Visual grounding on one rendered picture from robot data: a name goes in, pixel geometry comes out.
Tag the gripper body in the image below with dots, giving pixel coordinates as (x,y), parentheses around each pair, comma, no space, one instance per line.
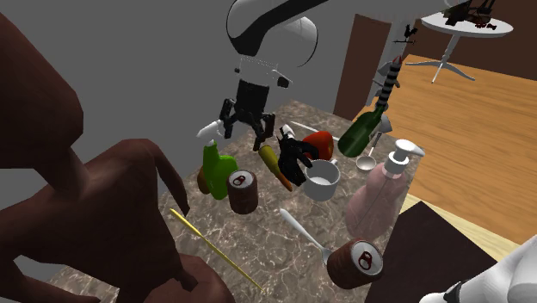
(251,96)

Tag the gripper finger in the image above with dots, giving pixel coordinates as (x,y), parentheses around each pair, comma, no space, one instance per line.
(265,126)
(229,121)

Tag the yellow and orange carrot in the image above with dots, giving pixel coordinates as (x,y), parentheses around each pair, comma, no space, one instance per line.
(272,163)

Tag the white knife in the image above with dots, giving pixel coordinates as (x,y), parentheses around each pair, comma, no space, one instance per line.
(306,126)

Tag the black figure with white head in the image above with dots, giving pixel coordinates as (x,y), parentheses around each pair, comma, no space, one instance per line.
(291,161)

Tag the green spray bottle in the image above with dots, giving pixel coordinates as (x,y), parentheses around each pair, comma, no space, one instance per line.
(218,170)

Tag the small brown round thing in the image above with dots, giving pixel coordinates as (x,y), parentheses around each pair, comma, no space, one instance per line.
(202,181)

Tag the brown soda can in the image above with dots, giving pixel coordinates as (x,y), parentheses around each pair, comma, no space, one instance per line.
(352,264)
(243,193)

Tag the white mug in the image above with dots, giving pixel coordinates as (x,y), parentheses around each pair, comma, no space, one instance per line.
(321,182)

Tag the green wine bottle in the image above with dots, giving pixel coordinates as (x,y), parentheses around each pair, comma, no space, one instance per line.
(358,134)

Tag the silver ladle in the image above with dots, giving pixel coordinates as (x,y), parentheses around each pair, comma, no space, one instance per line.
(366,163)

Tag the brown door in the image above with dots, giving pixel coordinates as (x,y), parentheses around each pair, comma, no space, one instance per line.
(358,71)

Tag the silver spoon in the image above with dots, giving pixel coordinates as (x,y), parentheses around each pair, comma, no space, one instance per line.
(304,235)

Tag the yellow stick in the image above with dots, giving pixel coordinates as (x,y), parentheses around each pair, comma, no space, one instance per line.
(214,247)

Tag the black and white striped tool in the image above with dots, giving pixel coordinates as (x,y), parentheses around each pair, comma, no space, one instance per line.
(388,84)

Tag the pink soap dispenser bottle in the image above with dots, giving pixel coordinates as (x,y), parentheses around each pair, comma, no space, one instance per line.
(377,197)

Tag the large dark brown figure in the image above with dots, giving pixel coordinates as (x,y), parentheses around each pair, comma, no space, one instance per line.
(96,218)

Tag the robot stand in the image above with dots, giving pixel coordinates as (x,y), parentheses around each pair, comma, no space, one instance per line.
(423,256)

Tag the round white table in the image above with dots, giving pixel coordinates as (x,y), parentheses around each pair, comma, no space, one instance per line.
(461,26)

